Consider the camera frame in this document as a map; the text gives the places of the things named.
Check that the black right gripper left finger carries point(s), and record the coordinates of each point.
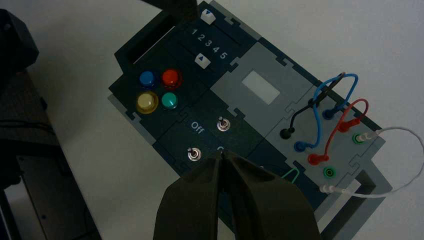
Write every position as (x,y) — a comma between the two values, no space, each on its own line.
(192,205)

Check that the pale rectangular display window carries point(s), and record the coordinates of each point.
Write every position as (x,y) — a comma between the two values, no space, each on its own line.
(261,87)

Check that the yellow push button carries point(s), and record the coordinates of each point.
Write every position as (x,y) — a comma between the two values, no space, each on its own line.
(147,102)

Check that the green push button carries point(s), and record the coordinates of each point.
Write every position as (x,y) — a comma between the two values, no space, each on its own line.
(170,101)

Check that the red push button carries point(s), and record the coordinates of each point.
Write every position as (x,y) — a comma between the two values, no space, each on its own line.
(171,78)

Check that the blue push button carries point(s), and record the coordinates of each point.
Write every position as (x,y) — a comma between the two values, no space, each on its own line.
(147,78)

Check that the dark and grey control box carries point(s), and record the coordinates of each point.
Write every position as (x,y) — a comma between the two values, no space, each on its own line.
(258,63)

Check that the black and green rotary knob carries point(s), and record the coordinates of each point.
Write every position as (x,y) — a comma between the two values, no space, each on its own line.
(291,176)

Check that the green banana socket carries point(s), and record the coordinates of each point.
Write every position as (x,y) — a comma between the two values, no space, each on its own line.
(329,172)
(357,138)

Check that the white slider knob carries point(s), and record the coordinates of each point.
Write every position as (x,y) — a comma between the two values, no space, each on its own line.
(207,16)
(202,60)

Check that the metal toggle switch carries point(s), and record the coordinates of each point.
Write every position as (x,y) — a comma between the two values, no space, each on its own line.
(194,154)
(223,125)

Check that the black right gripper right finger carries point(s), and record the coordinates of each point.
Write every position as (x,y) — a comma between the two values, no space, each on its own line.
(268,208)

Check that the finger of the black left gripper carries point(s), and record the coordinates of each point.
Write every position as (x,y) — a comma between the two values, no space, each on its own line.
(180,10)

